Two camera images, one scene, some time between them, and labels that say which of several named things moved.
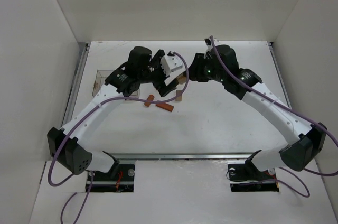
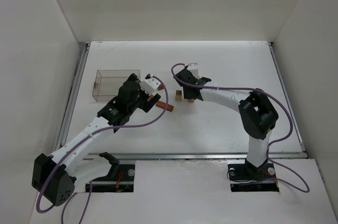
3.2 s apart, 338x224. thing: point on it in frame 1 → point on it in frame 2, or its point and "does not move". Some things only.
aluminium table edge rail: x=74 y=85 does not move
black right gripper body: x=195 y=68 → x=188 y=93
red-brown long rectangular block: x=165 y=106 does not move
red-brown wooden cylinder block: x=150 y=98 does not move
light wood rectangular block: x=178 y=96 does not move
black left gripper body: x=158 y=76 → x=144 y=97
